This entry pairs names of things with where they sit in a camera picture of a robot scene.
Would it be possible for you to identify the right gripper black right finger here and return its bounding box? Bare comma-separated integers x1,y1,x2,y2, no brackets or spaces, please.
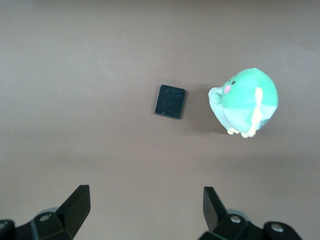
198,186,305,240

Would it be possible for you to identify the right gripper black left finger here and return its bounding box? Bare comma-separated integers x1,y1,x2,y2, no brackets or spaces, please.
0,184,91,240

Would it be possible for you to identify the small black phone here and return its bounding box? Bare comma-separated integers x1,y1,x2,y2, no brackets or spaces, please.
152,84,188,120

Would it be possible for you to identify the green dinosaur plush toy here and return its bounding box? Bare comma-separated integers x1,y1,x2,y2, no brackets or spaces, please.
207,67,279,139

